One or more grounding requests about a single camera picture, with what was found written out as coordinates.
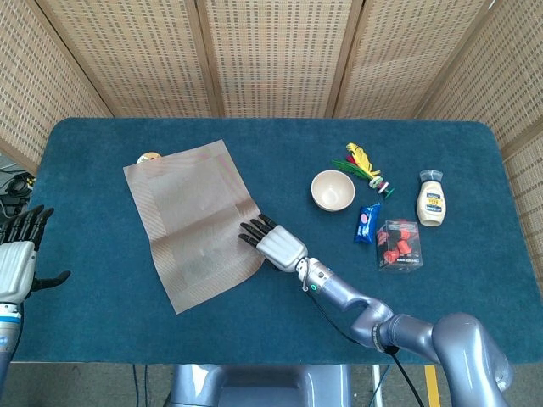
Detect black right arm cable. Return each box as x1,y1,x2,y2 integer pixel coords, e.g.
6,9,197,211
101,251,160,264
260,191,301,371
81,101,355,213
303,283,425,407

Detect grey woven placemat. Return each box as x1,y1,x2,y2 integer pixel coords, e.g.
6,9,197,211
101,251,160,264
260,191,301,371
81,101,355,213
122,138,264,315

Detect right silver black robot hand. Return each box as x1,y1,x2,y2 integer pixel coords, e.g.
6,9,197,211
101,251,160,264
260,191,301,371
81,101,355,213
238,214,310,272

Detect mayonnaise squeeze bottle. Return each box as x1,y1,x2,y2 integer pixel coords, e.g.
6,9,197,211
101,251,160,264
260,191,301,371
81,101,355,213
416,169,449,227

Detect woven bamboo folding screen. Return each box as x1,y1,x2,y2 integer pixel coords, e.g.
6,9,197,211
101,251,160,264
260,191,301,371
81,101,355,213
0,0,543,276

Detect blue table cloth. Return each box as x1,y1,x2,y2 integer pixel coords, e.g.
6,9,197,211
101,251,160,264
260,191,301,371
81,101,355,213
0,117,543,365

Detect blue snack packet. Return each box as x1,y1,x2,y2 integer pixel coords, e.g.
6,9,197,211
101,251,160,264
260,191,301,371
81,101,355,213
353,202,383,245

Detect blue-grey robot torso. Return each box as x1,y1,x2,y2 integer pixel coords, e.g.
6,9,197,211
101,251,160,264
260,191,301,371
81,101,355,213
163,363,353,407

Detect white bowl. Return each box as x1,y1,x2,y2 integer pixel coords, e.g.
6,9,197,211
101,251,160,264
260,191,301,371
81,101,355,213
310,169,356,212

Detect colourful feather shuttlecock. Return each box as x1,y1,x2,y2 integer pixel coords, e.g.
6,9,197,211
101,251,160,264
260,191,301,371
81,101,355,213
331,142,396,199

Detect clear box with red toys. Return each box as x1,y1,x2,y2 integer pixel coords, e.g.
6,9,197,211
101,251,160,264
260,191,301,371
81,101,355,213
375,218,425,272

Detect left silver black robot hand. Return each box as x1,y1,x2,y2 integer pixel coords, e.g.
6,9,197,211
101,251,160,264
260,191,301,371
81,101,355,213
0,204,72,304

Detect black coiled floor cable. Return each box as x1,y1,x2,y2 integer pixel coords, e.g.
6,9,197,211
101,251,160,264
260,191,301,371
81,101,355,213
6,171,37,200

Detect white table leg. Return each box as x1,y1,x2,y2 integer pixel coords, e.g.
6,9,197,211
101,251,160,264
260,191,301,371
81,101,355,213
372,364,384,407

